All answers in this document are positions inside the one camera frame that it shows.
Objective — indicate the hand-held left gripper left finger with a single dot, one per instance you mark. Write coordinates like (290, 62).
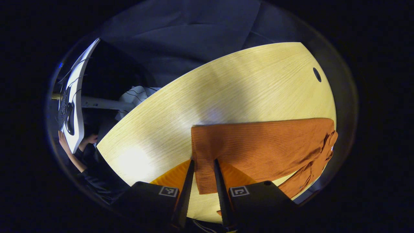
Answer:
(186, 194)

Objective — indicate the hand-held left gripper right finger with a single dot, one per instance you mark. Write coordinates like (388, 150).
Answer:
(223, 200)

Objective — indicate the orange knit garment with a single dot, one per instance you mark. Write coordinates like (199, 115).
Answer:
(258, 145)

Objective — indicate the black backdrop cloth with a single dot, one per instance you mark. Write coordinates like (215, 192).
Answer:
(194, 38)

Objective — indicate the white desk beam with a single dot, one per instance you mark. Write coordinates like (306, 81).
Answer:
(103, 103)

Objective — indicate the black keyboard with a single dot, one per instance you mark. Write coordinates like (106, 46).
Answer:
(63, 108)

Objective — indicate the white desk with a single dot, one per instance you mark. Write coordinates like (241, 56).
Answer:
(79, 84)

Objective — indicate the black computer mouse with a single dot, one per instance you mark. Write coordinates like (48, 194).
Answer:
(70, 121)

